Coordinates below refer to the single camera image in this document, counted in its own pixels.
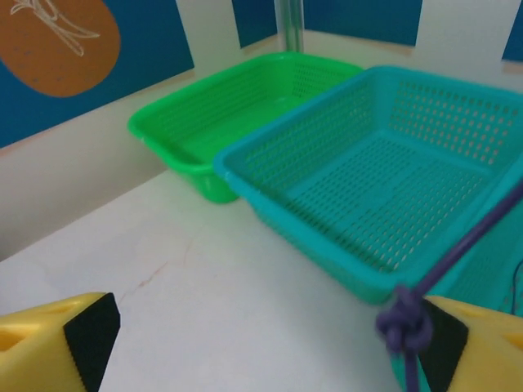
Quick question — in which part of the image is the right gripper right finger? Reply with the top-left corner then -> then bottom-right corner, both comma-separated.
418,296 -> 523,392

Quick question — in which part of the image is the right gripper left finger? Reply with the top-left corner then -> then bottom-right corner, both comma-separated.
0,292 -> 122,392

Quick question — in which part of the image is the thin purple cable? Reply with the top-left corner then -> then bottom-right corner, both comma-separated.
374,191 -> 523,392

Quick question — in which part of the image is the teal plastic basket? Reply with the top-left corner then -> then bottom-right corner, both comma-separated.
428,163 -> 523,323
212,65 -> 523,307

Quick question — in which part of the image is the green plastic basket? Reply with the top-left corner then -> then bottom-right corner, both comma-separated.
127,51 -> 364,204

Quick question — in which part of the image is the aluminium frame post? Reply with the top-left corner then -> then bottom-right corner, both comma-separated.
274,0 -> 306,53

